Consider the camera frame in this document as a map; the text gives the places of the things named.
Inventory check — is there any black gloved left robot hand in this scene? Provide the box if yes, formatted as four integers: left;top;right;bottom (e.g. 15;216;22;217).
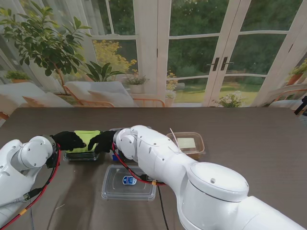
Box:
51;131;87;152

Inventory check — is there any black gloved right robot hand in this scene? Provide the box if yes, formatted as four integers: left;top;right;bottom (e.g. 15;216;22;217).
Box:
87;130;118;154

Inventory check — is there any clear lid with green sheet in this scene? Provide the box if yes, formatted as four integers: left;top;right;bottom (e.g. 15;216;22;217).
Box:
63;130;104;161

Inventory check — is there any black plastic food tray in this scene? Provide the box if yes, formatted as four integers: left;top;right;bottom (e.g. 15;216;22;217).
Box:
63;151;99;161

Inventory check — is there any clear lid with white label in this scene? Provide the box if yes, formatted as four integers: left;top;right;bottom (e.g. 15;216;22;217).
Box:
166;131;206;154

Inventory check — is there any clear container with blue clips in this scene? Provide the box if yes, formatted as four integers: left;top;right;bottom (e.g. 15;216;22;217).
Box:
108;128;125;162

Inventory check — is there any clear lid with blue sticker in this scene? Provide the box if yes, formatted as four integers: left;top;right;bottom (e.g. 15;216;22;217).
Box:
101;164;157;201

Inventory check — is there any black tripod stand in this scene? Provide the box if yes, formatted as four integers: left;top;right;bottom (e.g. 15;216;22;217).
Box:
294;95;307;115

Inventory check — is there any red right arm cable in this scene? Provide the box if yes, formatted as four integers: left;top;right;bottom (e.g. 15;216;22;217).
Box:
111;142;166;186

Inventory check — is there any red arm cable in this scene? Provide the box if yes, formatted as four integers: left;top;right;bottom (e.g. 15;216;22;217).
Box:
111;142;166;186
0;143;61;230

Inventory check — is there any red left arm cable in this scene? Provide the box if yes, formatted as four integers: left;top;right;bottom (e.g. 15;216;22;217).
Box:
0;143;61;230

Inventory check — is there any white cable tie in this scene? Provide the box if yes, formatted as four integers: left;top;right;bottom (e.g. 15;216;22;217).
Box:
169;127;181;150

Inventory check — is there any grey cable with black plug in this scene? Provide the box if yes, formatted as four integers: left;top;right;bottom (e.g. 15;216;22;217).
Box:
0;188;43;230

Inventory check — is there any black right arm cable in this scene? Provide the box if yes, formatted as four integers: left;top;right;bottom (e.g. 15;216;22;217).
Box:
156;184;170;230

